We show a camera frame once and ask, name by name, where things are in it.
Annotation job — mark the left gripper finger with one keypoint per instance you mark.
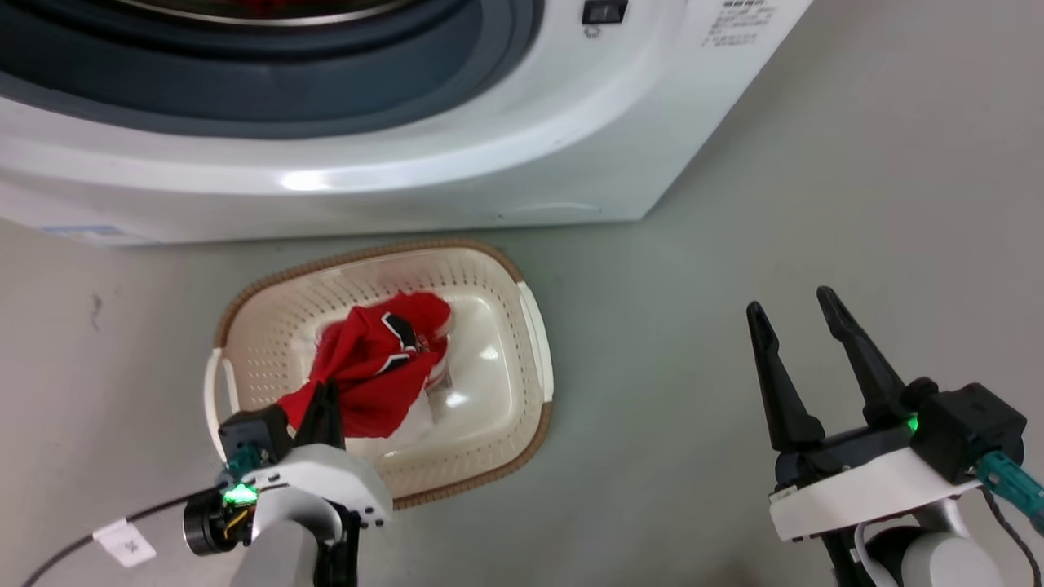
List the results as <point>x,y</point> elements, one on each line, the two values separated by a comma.
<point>335,420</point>
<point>313,424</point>

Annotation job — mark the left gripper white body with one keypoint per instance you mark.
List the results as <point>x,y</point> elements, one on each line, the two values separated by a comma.
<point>334,477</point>

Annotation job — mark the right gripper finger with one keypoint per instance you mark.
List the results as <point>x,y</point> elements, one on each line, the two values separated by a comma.
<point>864,359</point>
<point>779,383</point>

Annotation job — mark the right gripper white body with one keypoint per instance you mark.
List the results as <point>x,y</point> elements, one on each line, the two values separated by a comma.
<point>856,489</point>

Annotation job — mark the red garment black white trim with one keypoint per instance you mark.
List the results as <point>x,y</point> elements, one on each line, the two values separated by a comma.
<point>375,367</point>

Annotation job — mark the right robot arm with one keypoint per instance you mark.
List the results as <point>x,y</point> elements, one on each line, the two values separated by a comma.
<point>922,558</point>

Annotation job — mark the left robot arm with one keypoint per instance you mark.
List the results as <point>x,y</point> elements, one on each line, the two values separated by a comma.
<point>277,546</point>

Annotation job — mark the white laundry basket brown rim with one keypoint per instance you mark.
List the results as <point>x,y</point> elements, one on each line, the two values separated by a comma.
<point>497,383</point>

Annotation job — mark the white front-load washing machine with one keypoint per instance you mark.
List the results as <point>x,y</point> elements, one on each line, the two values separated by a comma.
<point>506,147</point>

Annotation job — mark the grey rubber door seal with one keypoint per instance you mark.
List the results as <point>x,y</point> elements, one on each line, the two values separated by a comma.
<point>326,77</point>

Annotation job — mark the black washer door latch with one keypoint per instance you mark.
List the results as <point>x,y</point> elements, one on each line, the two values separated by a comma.
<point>604,11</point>

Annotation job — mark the steel washer drum rim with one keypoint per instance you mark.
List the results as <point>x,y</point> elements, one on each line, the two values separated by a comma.
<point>204,15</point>

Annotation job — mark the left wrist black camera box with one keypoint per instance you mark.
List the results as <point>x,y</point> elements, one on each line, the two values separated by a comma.
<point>254,436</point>

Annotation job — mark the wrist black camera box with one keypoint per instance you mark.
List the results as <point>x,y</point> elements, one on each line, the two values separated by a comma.
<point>966,428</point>
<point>254,436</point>

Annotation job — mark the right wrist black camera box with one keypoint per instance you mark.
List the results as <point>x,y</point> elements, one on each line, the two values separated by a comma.
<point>966,428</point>

